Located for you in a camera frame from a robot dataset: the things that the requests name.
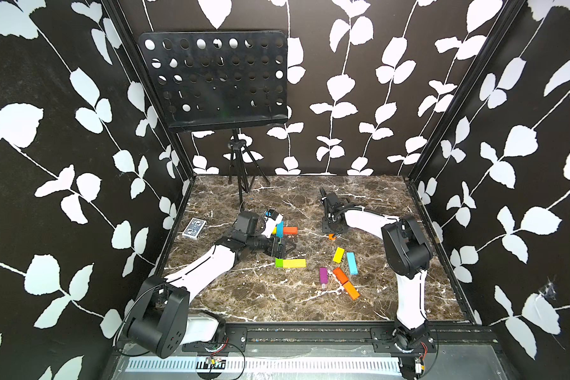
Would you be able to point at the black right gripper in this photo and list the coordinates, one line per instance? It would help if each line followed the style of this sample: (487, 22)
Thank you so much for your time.
(324, 226)

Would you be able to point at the light blue block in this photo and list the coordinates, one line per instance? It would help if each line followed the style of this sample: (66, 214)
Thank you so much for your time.
(352, 264)

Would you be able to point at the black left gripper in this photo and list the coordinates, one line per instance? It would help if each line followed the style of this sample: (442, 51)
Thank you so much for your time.
(279, 252)

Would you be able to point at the white perforated strip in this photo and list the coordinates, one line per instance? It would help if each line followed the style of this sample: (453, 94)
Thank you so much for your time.
(237, 365)

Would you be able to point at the teal block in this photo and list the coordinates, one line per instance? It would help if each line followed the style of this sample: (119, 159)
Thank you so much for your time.
(279, 230)

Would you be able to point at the red-orange block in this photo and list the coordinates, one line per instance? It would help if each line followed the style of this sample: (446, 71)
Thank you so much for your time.
(290, 230)

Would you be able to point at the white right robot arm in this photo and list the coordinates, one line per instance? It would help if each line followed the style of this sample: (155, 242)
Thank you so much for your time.
(407, 254)

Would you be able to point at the long yellow block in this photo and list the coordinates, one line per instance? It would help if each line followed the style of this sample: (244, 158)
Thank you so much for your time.
(294, 263)

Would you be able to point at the small yellow block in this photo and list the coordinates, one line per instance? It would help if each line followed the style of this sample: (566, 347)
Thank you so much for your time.
(338, 255)

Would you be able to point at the black front rail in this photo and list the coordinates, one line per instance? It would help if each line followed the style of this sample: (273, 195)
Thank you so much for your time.
(377, 334)

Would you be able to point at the black music stand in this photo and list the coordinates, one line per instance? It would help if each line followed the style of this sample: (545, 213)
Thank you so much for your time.
(221, 81)

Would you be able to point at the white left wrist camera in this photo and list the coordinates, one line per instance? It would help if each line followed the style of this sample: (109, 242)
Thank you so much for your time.
(272, 219)

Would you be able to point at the purple block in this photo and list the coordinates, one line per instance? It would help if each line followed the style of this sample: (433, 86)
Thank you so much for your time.
(323, 278)

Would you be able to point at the red block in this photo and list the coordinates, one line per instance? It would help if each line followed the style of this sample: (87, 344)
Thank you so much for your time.
(340, 275)

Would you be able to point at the orange block front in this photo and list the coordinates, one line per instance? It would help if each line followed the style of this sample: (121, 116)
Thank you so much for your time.
(351, 291)

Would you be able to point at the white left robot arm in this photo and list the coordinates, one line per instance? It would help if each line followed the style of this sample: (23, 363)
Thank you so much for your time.
(159, 320)

